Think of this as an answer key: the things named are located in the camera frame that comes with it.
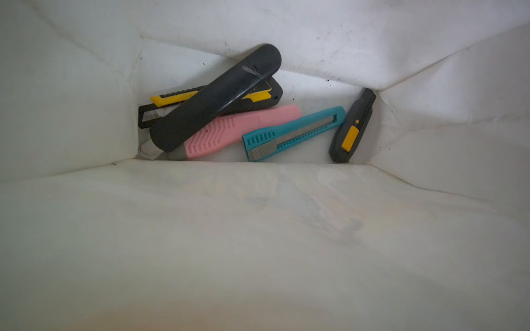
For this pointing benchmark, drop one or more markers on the teal utility knife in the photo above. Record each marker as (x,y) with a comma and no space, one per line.
(267,142)

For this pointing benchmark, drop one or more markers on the pink utility knife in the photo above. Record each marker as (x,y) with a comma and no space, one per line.
(229,129)

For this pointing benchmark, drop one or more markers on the short black yellow utility knife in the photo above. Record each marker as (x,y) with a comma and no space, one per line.
(348,136)

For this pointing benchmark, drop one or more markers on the long black utility knife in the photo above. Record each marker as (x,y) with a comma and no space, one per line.
(184,121)

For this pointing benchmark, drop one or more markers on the white canvas pouch yellow handles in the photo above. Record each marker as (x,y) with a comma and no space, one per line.
(427,228)

